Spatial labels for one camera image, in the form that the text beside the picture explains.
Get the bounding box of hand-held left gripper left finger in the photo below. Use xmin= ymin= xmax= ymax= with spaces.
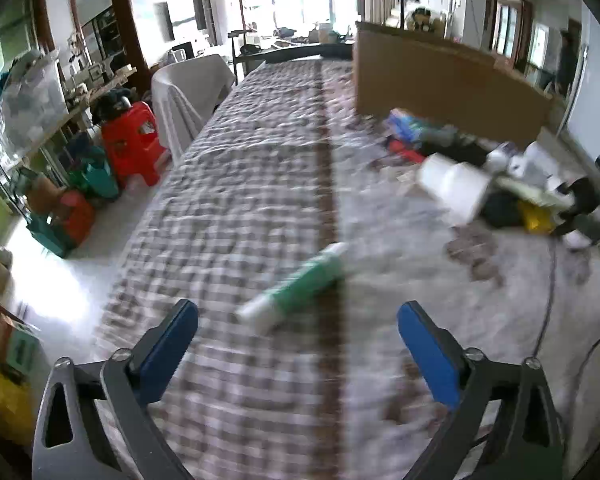
xmin=31 ymin=299 xmax=199 ymax=480

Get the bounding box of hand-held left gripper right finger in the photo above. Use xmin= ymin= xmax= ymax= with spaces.
xmin=396 ymin=301 xmax=566 ymax=480

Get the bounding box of green and white tube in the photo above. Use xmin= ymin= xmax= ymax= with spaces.
xmin=235 ymin=241 xmax=350 ymax=333

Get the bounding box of white paper roll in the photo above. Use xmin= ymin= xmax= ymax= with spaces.
xmin=417 ymin=152 xmax=493 ymax=223

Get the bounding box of large cardboard box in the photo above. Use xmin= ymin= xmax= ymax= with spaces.
xmin=352 ymin=21 xmax=556 ymax=153

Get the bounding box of checked quilted bedspread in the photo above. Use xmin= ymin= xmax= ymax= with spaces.
xmin=95 ymin=57 xmax=600 ymax=480

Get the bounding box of red bag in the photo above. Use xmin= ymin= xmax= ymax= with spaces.
xmin=55 ymin=190 xmax=97 ymax=251

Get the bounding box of teal basket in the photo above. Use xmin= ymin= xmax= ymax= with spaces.
xmin=26 ymin=215 xmax=76 ymax=258

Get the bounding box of yellow packet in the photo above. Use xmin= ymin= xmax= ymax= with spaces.
xmin=519 ymin=200 xmax=556 ymax=235

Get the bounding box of green bag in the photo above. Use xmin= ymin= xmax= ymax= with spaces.
xmin=69 ymin=157 xmax=120 ymax=201

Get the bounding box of red plastic stool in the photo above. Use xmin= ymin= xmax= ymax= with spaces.
xmin=101 ymin=101 xmax=168 ymax=187

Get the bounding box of blue packet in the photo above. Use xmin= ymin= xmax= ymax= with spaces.
xmin=384 ymin=108 xmax=431 ymax=143

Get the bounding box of white cloth covered chair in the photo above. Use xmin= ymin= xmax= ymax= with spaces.
xmin=151 ymin=54 xmax=238 ymax=161

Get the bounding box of clear plastic storage bin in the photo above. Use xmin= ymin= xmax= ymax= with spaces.
xmin=0 ymin=52 xmax=70 ymax=153

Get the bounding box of black cable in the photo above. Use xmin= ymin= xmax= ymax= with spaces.
xmin=530 ymin=245 xmax=561 ymax=361

